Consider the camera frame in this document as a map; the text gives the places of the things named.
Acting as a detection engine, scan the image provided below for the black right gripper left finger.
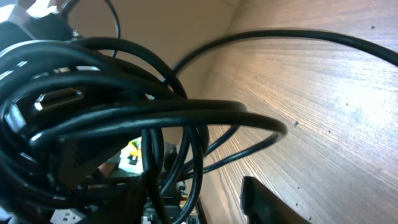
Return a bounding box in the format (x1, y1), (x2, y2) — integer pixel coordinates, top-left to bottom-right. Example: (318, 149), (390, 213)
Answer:
(93, 174), (148, 224)

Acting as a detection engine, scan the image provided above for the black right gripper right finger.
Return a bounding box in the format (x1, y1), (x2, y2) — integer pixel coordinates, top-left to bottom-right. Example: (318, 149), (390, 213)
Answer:
(241, 176), (310, 224)

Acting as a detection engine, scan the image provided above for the black cable bundle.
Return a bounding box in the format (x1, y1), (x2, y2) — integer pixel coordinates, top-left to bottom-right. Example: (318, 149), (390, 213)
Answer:
(0, 27), (398, 224)

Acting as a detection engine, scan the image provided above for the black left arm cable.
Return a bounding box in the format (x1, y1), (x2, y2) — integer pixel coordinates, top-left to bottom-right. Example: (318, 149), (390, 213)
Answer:
(58, 0), (121, 58)

